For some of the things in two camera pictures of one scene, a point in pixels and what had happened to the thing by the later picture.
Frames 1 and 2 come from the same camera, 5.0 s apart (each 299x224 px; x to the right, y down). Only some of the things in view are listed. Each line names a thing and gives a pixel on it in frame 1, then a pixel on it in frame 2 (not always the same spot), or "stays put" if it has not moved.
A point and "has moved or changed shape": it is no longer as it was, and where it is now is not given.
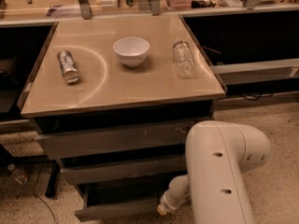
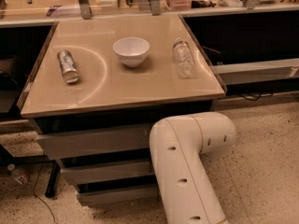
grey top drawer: x=69 y=145 stays put
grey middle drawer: x=73 y=175 stays put
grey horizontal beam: x=240 y=73 stays put
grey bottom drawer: x=121 y=200 has moved or changed shape
